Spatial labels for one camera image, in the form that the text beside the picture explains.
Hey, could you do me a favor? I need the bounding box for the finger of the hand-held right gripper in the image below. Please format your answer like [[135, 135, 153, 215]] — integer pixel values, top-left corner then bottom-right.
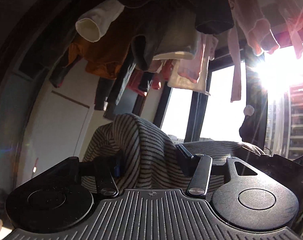
[[259, 151, 303, 198]]

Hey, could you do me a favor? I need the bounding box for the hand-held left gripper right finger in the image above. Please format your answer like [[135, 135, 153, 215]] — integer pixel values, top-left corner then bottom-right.
[[176, 144, 260, 197]]

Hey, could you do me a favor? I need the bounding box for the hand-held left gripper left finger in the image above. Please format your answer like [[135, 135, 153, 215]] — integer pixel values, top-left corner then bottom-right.
[[55, 155, 123, 197]]

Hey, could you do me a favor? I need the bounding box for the striped shirt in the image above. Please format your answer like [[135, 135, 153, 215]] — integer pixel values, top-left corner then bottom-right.
[[81, 114, 265, 195]]

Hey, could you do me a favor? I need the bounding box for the dark cloth with white pompom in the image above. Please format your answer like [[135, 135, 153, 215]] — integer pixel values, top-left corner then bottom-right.
[[239, 104, 268, 145]]

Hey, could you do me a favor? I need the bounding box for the white cabinet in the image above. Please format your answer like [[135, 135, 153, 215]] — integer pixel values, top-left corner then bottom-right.
[[16, 60, 104, 180]]

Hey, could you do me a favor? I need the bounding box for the black hanging garment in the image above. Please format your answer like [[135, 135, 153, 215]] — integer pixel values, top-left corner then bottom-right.
[[93, 55, 154, 120]]

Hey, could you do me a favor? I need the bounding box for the coral red garment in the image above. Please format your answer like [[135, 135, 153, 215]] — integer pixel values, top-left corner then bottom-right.
[[128, 59, 174, 97]]

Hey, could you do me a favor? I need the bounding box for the pale pink shirt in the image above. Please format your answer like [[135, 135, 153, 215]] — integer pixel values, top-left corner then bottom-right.
[[166, 32, 215, 96]]

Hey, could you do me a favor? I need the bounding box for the orange hanging shirt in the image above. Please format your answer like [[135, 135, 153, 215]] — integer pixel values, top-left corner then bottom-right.
[[67, 21, 133, 80]]

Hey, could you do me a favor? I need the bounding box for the dark grey hanging garment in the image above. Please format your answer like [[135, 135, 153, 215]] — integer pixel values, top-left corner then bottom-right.
[[49, 37, 79, 88]]

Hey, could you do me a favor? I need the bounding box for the grey sweater with cream hem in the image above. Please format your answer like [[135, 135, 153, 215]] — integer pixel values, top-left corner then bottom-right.
[[131, 10, 200, 71]]

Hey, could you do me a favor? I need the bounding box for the white long-sleeve top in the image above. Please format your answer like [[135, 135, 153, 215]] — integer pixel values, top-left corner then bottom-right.
[[75, 0, 125, 42]]

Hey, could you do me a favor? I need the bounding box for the pink long-sleeve top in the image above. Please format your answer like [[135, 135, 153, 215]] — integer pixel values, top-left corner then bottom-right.
[[220, 0, 303, 103]]

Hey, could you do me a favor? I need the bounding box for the dark brown hanging garment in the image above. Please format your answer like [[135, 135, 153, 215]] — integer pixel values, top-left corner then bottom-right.
[[54, 0, 235, 34]]

